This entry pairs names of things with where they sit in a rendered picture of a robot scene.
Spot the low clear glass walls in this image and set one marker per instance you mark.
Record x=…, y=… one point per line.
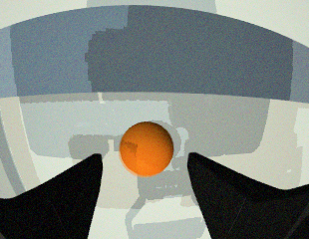
x=10, y=183

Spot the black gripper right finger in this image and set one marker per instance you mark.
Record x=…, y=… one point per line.
x=237, y=207

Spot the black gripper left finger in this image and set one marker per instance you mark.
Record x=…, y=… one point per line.
x=61, y=208

